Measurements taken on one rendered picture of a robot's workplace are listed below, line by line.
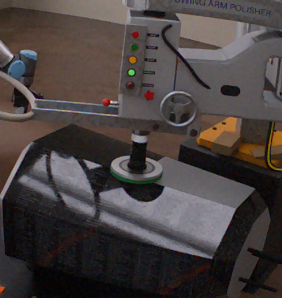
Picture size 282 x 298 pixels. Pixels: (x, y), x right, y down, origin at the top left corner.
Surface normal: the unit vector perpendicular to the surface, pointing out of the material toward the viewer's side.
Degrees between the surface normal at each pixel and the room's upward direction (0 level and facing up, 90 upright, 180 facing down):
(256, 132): 90
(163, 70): 90
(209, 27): 90
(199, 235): 45
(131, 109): 90
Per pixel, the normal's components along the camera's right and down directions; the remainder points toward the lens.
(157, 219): -0.26, -0.44
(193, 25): -0.53, 0.28
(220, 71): 0.05, 0.40
